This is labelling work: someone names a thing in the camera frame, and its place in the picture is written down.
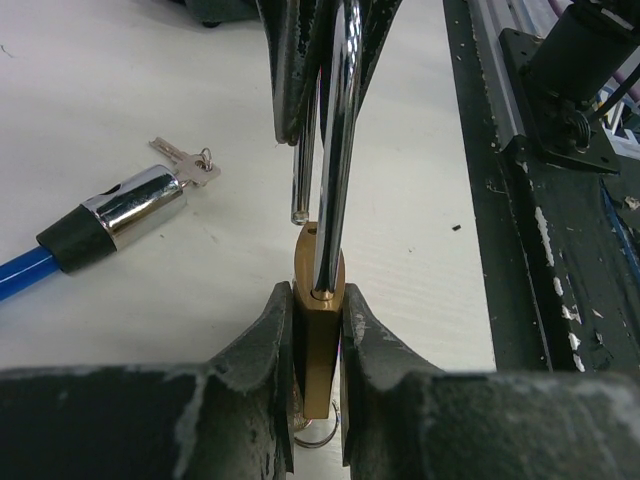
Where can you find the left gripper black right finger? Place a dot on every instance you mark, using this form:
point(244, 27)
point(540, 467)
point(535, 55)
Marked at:
point(404, 418)

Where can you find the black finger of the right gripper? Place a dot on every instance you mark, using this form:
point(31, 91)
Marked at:
point(290, 28)
point(373, 24)

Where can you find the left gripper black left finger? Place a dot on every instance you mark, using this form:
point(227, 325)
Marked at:
point(225, 418)

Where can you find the long padlock keys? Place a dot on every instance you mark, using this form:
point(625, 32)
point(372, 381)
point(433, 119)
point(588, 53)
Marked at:
point(319, 433)

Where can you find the long-shackle brass padlock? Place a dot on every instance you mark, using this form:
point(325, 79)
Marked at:
point(319, 270)

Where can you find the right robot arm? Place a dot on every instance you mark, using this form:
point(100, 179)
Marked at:
point(331, 49)

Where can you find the silver cable lock keys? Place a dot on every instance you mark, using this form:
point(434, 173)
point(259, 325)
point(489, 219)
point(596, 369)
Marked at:
point(191, 169)

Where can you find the blue cable lock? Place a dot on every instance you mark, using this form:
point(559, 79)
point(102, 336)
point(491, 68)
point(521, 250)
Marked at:
point(97, 228)

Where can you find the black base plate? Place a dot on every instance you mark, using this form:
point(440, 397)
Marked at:
point(559, 244)

